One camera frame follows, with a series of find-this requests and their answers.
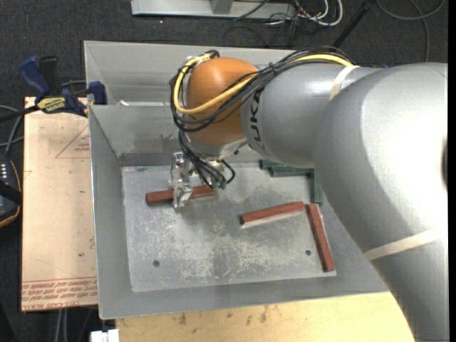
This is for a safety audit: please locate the brown cardboard board red print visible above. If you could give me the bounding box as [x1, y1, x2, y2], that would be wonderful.
[21, 95, 99, 313]

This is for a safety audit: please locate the grey metal bin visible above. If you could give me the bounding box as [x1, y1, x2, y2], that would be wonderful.
[83, 40, 390, 321]

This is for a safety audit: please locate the red-brown block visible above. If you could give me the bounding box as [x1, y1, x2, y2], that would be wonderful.
[145, 185, 217, 207]
[239, 201, 306, 229]
[305, 202, 336, 274]

